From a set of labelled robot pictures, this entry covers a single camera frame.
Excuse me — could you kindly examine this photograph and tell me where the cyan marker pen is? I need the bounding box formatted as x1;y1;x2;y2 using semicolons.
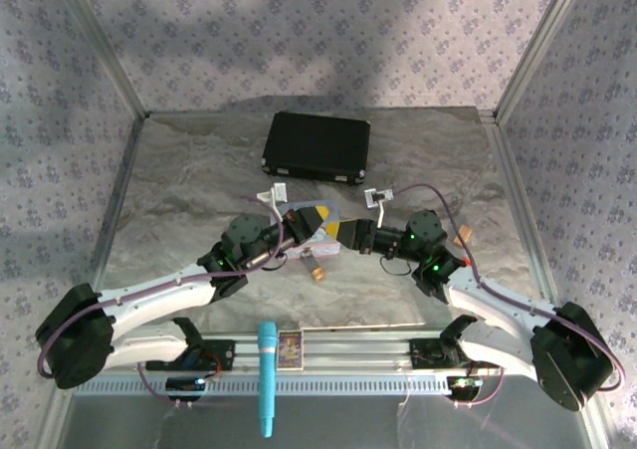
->
256;321;280;439

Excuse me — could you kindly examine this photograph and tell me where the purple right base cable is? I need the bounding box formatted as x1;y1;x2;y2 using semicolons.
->
450;363;505;410

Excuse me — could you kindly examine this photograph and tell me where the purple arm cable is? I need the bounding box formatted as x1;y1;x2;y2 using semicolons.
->
390;183;626;394
37;194;285;381

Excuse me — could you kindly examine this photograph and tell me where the aluminium mounting rail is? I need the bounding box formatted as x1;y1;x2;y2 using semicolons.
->
196;330;452;373

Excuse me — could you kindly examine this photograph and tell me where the aluminium side rail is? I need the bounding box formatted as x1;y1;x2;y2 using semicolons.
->
478;111;616;449
37;113;150;449

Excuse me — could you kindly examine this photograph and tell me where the black right controller board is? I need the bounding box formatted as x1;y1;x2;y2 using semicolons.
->
445;374;485;402

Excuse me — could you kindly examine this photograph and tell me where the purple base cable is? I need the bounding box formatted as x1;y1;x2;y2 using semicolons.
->
136;361;223;411
450;363;505;410

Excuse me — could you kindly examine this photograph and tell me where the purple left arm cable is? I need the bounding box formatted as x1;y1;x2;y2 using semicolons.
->
37;194;285;381

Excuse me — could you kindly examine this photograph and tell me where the small picture card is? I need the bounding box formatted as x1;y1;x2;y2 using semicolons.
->
277;330;306;371

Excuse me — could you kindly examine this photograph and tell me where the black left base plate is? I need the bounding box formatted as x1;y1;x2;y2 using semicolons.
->
143;337;237;373

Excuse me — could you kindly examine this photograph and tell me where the aluminium frame post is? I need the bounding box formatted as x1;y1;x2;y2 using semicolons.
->
493;0;591;121
53;0;151;120

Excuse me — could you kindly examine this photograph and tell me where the black hard case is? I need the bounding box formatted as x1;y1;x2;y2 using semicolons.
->
259;111;372;187

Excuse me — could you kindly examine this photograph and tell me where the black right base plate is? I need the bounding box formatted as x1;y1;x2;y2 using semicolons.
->
408;337;494;371

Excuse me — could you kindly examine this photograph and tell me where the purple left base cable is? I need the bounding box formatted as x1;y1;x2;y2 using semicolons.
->
136;361;223;411

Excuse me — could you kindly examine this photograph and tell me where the slotted grey cable duct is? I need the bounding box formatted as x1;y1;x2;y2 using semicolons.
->
74;371;504;398

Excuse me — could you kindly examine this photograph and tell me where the shiny metal panel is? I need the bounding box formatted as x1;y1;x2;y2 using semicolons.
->
57;394;598;449

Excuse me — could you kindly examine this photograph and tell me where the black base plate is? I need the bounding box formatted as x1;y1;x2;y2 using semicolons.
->
143;337;237;373
408;337;494;371

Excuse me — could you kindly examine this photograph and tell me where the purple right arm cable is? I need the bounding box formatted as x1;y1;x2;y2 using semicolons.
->
390;183;626;394

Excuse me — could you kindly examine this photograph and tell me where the black left controller board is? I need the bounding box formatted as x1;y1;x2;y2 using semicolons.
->
164;376;208;403

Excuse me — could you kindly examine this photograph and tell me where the black controller board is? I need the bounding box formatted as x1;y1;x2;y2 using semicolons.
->
445;374;485;402
164;376;208;403

